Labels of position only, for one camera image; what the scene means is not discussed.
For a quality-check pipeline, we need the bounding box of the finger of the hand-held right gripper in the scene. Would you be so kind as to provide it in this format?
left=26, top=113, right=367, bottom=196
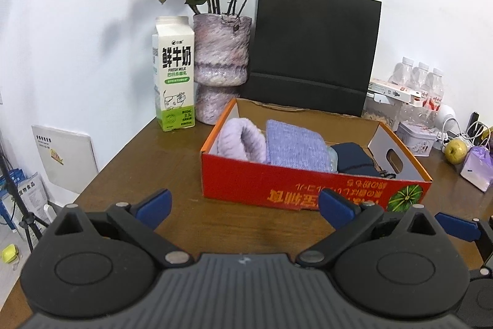
left=435, top=212, right=493, bottom=270

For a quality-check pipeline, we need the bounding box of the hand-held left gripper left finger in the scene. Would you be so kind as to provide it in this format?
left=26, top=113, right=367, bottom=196
left=45, top=189, right=194, bottom=270

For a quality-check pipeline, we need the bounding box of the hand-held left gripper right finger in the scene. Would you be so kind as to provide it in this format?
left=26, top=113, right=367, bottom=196
left=296, top=188, right=447, bottom=270

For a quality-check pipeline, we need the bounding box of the navy cloth pouch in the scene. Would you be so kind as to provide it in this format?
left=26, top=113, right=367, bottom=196
left=331, top=143, right=377, bottom=176

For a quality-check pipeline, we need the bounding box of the orange cardboard box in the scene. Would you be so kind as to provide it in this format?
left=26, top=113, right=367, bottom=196
left=200, top=98, right=433, bottom=213

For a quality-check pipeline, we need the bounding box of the blue-lilac knit cloth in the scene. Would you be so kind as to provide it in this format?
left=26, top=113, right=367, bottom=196
left=265, top=120, right=332, bottom=174

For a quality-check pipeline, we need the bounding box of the lavender fuzzy cloth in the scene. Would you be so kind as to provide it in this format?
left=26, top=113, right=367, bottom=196
left=217, top=120, right=267, bottom=162

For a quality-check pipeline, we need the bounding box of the purple gift pouch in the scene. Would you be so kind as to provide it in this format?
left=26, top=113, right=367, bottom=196
left=460, top=146, right=493, bottom=193

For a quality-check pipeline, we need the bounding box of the green apple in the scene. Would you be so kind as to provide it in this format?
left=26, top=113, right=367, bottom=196
left=445, top=139, right=469, bottom=165

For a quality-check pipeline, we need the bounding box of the printed tin box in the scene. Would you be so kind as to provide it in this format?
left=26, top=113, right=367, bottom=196
left=396, top=121, right=438, bottom=157

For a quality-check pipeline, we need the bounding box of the white board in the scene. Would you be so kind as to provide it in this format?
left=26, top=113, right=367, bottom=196
left=31, top=125, right=98, bottom=195

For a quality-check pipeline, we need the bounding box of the clear jar of seeds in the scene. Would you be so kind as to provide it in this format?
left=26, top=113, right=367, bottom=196
left=363, top=94, right=403, bottom=132

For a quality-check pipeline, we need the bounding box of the white round device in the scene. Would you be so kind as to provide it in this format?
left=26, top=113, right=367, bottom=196
left=435, top=105, right=458, bottom=130

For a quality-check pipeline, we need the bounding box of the small white and red box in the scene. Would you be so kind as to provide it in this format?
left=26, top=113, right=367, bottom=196
left=368, top=79, right=423, bottom=107

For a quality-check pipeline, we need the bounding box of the black tripod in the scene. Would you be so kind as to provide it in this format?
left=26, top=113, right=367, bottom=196
left=0, top=154, right=51, bottom=253

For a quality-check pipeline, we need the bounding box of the white and green milk carton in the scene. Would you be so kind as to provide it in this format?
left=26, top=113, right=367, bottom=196
left=151, top=16, right=196, bottom=132

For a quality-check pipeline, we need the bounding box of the yellow-green small item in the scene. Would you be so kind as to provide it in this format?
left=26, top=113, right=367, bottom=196
left=1, top=244, right=20, bottom=264

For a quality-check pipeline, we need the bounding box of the black paper bag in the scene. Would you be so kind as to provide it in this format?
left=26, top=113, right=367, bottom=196
left=241, top=0, right=382, bottom=117

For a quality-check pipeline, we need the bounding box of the purple mottled vase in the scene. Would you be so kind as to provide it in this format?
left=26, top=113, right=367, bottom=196
left=193, top=14, right=253, bottom=125

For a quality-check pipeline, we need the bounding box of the white cable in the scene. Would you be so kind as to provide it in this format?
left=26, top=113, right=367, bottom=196
left=437, top=117, right=493, bottom=151

